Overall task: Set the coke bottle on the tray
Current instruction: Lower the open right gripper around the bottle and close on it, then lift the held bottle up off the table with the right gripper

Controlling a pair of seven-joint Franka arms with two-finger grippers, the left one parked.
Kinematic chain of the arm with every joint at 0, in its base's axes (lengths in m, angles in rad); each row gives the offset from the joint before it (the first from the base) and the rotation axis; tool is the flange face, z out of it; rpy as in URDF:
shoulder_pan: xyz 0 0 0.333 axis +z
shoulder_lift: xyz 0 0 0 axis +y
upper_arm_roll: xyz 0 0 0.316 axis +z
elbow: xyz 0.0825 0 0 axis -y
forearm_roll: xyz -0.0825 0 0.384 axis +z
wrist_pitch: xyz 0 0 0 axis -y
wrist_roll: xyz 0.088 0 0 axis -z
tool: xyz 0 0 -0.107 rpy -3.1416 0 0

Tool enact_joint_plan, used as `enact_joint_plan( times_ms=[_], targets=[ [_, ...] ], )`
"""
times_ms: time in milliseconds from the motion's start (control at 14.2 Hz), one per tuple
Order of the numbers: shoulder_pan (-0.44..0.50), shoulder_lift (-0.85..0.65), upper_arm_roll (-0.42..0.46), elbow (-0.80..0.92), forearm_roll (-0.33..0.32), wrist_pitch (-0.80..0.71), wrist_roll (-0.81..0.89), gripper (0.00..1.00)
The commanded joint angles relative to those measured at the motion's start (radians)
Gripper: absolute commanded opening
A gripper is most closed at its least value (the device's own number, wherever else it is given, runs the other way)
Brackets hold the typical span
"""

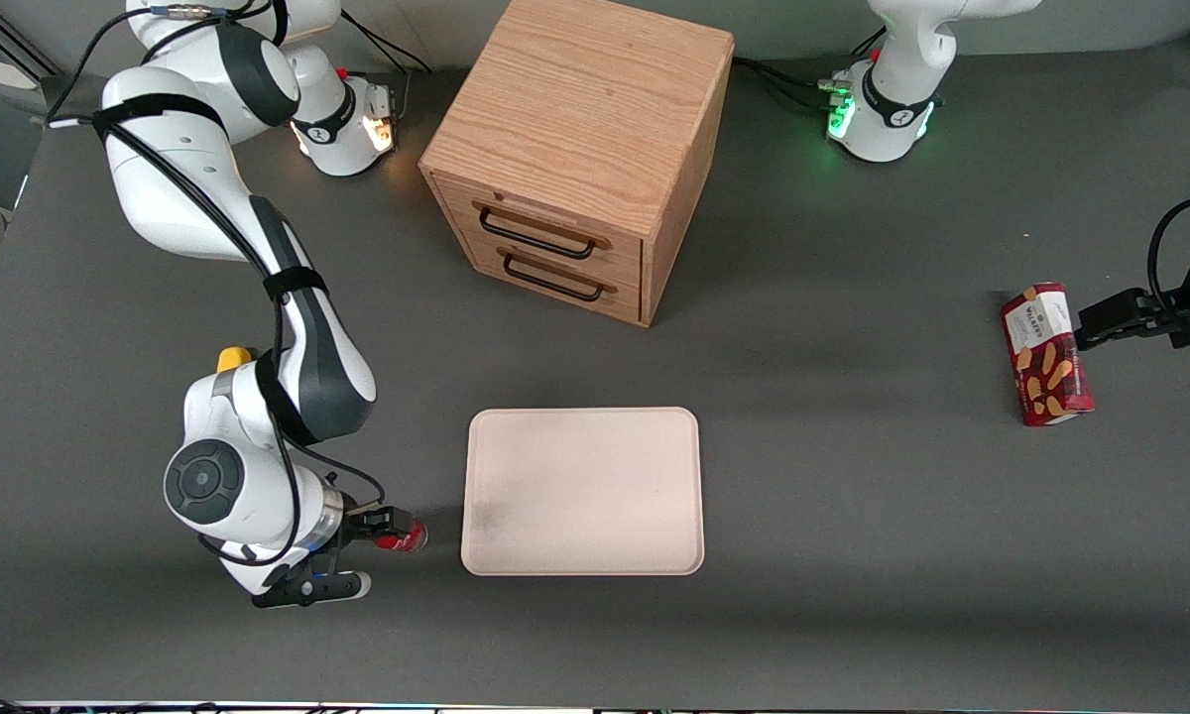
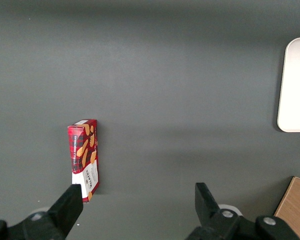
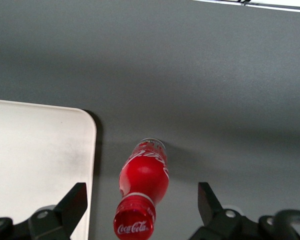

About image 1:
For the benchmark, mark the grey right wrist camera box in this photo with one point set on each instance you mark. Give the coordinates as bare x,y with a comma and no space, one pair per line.
312,589

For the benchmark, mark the small red coke bottle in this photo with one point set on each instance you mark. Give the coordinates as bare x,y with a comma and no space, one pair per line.
409,538

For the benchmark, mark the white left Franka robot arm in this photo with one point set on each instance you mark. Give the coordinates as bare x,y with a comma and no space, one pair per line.
892,109

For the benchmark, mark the wooden drawer front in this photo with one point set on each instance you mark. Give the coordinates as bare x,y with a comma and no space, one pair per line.
595,293
555,213

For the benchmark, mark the beige rectangular plastic tray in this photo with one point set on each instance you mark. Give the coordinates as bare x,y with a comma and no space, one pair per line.
582,491

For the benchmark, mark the yellow lemon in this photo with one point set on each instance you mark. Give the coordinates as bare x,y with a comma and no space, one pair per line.
234,357

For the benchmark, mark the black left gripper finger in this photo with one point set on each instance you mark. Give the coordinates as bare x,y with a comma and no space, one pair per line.
1111,334
1116,307

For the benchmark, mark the small white flat object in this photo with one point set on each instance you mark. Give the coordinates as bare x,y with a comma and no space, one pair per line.
5,74

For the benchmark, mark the red Walkers biscuit box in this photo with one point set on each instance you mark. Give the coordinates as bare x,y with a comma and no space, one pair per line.
1046,357

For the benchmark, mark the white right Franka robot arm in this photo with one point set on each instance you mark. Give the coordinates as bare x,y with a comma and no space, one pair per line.
178,188

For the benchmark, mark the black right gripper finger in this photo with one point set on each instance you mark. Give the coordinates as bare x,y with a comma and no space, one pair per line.
362,535
389,517

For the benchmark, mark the black aluminium frame rail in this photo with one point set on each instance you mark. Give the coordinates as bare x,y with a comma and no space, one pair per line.
20,50

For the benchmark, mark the oak wooden drawer cabinet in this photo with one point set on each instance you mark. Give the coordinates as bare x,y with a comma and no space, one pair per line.
585,99

